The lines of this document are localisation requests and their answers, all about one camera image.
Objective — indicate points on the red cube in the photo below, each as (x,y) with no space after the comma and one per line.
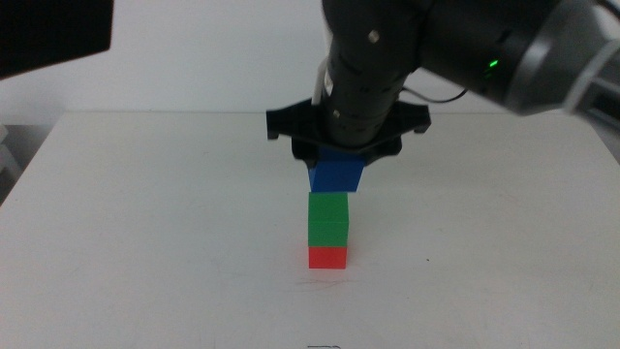
(328,258)

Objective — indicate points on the green cube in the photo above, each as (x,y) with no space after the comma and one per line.
(328,220)

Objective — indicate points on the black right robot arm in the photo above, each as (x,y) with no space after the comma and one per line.
(436,34)

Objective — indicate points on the blue cube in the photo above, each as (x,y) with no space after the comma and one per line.
(336,177)

